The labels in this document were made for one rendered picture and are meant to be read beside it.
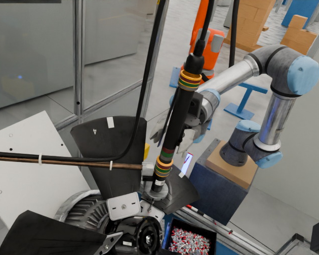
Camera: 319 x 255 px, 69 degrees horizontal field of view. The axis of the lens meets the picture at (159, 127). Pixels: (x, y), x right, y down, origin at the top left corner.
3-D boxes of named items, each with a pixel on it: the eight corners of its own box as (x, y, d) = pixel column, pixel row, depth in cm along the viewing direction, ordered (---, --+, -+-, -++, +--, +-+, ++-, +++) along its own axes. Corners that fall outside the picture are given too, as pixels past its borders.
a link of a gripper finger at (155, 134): (147, 153, 56) (172, 140, 62) (151, 134, 53) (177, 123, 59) (138, 146, 58) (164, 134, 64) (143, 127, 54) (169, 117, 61)
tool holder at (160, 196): (136, 200, 64) (143, 176, 58) (136, 179, 69) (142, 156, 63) (168, 201, 65) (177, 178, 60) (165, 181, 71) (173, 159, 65)
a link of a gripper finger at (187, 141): (184, 171, 54) (189, 147, 62) (191, 153, 51) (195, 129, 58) (171, 167, 54) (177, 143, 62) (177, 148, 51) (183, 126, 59)
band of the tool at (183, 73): (179, 90, 46) (183, 77, 44) (175, 81, 49) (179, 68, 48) (199, 93, 47) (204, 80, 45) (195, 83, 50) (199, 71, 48)
